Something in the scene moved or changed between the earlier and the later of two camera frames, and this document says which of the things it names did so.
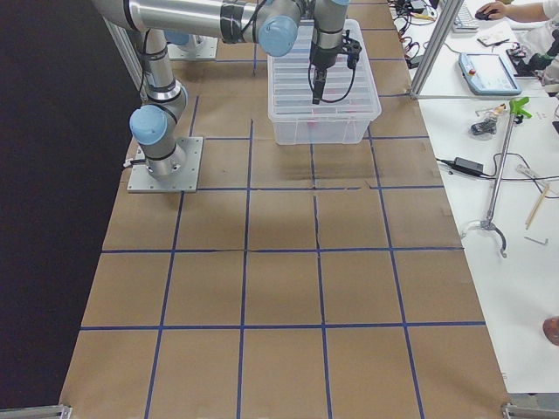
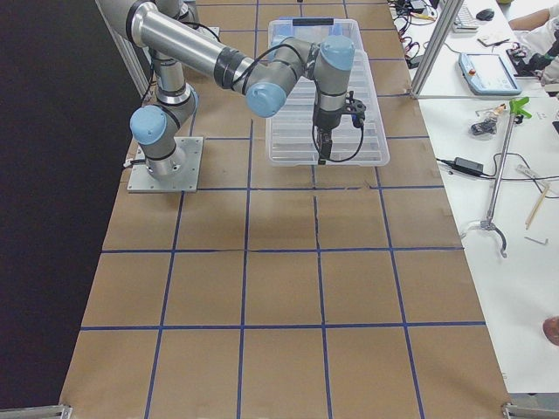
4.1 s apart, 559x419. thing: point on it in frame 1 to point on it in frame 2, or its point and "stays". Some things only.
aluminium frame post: x=452 y=11 stays
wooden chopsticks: x=537 y=205 stays
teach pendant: x=488 y=74 stays
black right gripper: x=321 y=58 to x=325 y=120
